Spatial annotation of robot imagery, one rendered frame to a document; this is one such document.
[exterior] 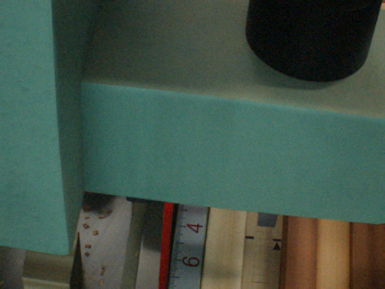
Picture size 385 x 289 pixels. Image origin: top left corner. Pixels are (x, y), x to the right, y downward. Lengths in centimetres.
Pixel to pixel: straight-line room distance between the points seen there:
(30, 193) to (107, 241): 28
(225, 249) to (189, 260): 2
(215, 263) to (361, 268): 7
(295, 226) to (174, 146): 11
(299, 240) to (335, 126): 11
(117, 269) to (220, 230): 17
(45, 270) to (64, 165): 23
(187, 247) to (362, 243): 9
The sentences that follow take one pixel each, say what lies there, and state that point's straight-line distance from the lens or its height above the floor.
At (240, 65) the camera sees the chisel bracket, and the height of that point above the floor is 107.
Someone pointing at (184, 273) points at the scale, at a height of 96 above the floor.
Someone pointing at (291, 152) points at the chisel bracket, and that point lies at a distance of 33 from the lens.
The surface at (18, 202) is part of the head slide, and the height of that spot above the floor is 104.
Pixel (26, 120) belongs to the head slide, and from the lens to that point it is 28.
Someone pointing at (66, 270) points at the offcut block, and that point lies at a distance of 53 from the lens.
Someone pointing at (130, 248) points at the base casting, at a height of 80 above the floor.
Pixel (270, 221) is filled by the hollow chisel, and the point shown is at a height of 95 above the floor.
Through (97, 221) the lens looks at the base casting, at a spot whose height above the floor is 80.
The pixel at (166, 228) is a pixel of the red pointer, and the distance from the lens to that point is 43.
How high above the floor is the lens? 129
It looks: 49 degrees down
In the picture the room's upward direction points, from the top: 6 degrees clockwise
